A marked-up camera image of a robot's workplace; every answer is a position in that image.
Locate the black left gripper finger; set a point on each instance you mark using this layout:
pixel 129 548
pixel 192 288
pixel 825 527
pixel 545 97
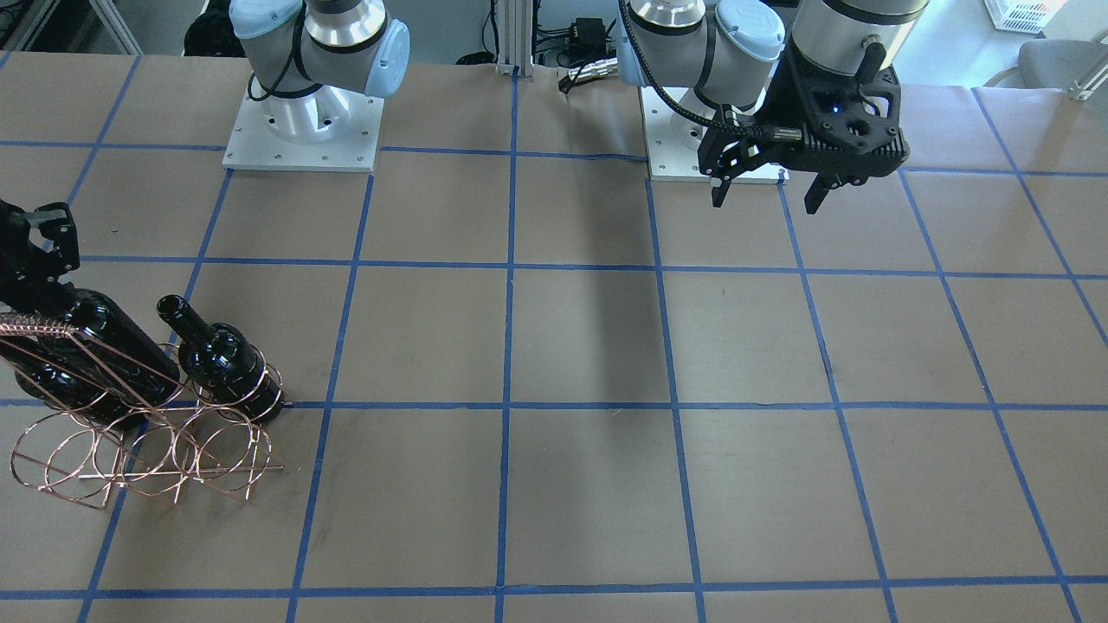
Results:
pixel 820 188
pixel 732 145

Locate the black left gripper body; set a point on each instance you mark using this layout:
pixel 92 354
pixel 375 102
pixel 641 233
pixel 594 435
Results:
pixel 789 105

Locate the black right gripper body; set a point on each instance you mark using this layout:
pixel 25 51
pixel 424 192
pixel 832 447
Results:
pixel 35 260

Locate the dark glass wine bottle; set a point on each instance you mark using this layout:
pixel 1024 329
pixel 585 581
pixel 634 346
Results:
pixel 110 348

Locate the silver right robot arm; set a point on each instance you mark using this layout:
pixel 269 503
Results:
pixel 316 67

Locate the wine bottle in basket far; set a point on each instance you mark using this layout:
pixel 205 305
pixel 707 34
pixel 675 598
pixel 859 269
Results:
pixel 39 375

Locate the wine bottle in basket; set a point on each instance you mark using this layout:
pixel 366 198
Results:
pixel 39 375
pixel 222 363

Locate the wine bottle in basket near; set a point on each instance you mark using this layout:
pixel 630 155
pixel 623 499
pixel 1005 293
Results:
pixel 222 363

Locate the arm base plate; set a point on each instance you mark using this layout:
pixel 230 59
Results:
pixel 331 130
pixel 672 143

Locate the copper wire wine basket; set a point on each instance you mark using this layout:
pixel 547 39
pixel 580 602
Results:
pixel 120 441

